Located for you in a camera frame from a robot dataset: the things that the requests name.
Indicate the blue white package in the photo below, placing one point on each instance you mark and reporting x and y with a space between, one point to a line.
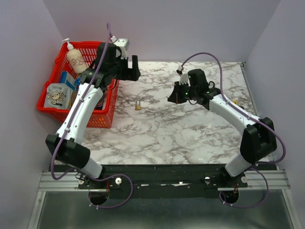
68 80

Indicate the grey cartoon pouch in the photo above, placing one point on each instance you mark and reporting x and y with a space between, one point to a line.
58 96

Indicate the aluminium frame rail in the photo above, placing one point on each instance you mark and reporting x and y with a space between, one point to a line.
276 179

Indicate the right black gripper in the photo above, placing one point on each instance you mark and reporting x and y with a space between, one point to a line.
175 97

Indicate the yellow black padlock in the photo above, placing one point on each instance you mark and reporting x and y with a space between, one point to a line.
235 102

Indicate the cream pump lotion bottle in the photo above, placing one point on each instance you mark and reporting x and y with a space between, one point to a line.
75 58

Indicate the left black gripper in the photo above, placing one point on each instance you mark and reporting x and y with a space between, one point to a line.
130 74

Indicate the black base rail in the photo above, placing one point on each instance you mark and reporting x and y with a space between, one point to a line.
163 181

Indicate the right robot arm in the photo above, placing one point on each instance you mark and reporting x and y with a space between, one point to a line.
258 140

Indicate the small brass padlock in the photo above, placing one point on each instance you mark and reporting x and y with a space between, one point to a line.
138 105

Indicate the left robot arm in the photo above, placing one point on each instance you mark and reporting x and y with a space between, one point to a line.
110 64

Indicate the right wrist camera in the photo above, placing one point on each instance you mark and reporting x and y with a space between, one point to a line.
184 78

